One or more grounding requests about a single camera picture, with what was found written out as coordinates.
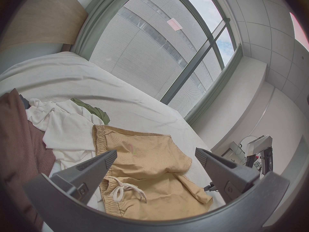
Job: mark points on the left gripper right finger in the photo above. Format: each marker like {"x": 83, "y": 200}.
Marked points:
{"x": 227, "y": 175}

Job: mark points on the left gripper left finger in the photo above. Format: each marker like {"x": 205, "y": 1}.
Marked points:
{"x": 89, "y": 173}

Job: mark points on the tan shorts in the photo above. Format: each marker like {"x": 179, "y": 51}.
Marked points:
{"x": 149, "y": 158}

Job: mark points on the bed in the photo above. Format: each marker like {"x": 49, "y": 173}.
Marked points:
{"x": 96, "y": 81}

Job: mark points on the cream garment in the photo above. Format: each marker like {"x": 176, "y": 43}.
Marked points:
{"x": 70, "y": 132}

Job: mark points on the green garment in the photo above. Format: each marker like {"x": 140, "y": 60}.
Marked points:
{"x": 96, "y": 111}

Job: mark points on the brown garment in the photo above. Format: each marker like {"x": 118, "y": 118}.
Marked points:
{"x": 17, "y": 141}

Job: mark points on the black garment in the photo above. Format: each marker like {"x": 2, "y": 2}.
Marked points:
{"x": 24, "y": 101}

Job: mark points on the window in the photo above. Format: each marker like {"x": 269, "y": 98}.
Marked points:
{"x": 144, "y": 57}

